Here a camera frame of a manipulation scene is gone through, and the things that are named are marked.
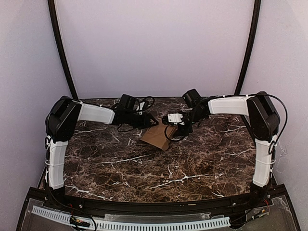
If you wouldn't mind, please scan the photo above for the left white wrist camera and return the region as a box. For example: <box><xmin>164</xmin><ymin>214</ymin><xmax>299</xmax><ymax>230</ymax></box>
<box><xmin>137</xmin><ymin>101</ymin><xmax>148</xmax><ymax>115</ymax></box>

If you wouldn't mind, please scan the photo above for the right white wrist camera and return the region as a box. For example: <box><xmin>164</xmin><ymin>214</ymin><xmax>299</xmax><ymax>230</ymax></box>
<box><xmin>167</xmin><ymin>113</ymin><xmax>185</xmax><ymax>125</ymax></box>

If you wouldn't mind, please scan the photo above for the black frame post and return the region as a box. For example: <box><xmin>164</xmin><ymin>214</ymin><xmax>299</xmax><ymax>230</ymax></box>
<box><xmin>47</xmin><ymin>0</ymin><xmax>78</xmax><ymax>100</ymax></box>
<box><xmin>234</xmin><ymin>0</ymin><xmax>261</xmax><ymax>95</ymax></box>

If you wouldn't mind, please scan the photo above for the brown cardboard box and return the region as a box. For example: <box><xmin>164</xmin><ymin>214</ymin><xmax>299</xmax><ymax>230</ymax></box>
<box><xmin>141</xmin><ymin>122</ymin><xmax>177</xmax><ymax>151</ymax></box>

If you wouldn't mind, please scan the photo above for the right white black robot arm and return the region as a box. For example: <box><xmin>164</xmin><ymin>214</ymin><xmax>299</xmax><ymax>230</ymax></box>
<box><xmin>167</xmin><ymin>89</ymin><xmax>280</xmax><ymax>188</ymax></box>

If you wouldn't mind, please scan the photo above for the right black camera cable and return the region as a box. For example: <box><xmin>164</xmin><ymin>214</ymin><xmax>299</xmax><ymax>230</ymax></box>
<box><xmin>164</xmin><ymin>115</ymin><xmax>191</xmax><ymax>142</ymax></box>

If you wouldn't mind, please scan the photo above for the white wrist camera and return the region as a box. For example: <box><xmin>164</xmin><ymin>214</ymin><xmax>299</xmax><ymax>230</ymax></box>
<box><xmin>137</xmin><ymin>101</ymin><xmax>148</xmax><ymax>115</ymax></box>
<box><xmin>167</xmin><ymin>113</ymin><xmax>185</xmax><ymax>125</ymax></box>

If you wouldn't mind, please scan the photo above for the black camera cable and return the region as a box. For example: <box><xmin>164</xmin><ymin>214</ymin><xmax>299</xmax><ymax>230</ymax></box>
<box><xmin>164</xmin><ymin>115</ymin><xmax>191</xmax><ymax>142</ymax></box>
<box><xmin>113</xmin><ymin>96</ymin><xmax>155</xmax><ymax>133</ymax></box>

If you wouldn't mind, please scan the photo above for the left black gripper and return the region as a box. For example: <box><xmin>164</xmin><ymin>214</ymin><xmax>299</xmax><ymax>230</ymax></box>
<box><xmin>125</xmin><ymin>112</ymin><xmax>158</xmax><ymax>130</ymax></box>

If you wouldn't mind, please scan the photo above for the right black frame post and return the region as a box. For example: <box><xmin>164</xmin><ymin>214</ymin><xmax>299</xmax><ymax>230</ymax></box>
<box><xmin>234</xmin><ymin>0</ymin><xmax>261</xmax><ymax>95</ymax></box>

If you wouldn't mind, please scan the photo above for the black front rail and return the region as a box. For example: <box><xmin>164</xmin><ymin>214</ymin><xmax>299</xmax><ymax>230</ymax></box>
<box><xmin>28</xmin><ymin>187</ymin><xmax>284</xmax><ymax>218</ymax></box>

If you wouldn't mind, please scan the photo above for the left black frame post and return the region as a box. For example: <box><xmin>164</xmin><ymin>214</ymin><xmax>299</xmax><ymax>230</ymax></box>
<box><xmin>47</xmin><ymin>0</ymin><xmax>78</xmax><ymax>100</ymax></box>

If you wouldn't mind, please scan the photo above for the left black camera cable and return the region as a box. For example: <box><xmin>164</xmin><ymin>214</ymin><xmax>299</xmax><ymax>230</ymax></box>
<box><xmin>113</xmin><ymin>96</ymin><xmax>155</xmax><ymax>133</ymax></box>

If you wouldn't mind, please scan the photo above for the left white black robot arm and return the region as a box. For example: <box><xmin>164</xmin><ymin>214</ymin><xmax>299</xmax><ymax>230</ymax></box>
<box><xmin>45</xmin><ymin>94</ymin><xmax>159</xmax><ymax>190</ymax></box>

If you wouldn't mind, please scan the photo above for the white slotted cable duct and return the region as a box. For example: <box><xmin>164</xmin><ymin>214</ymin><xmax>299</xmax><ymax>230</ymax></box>
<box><xmin>31</xmin><ymin>205</ymin><xmax>231</xmax><ymax>231</ymax></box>

